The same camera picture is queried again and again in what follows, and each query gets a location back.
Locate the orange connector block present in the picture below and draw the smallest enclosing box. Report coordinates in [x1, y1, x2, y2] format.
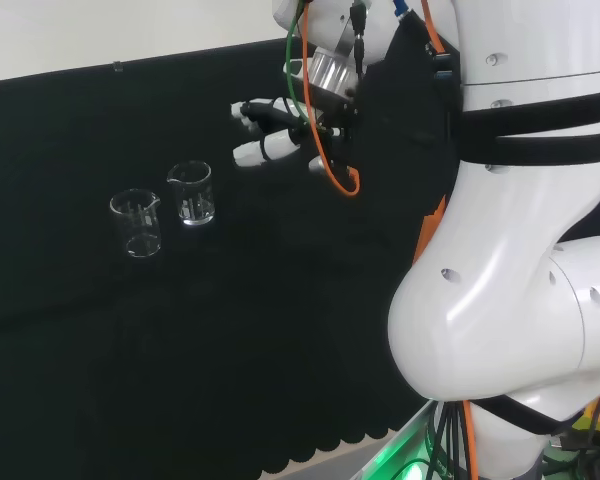
[412, 193, 447, 264]

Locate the black cable bundle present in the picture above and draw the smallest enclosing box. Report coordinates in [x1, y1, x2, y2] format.
[423, 399, 467, 480]

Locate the green cable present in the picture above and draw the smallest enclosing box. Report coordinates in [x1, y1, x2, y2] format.
[281, 0, 312, 117]

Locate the orange cable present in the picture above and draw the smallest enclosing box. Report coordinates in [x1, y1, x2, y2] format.
[461, 399, 482, 480]
[300, 0, 363, 198]

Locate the clear glass beaker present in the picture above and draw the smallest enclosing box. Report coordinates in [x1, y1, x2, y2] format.
[166, 159, 216, 228]
[108, 188, 163, 260]

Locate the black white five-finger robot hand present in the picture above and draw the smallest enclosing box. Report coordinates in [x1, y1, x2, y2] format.
[229, 94, 362, 174]

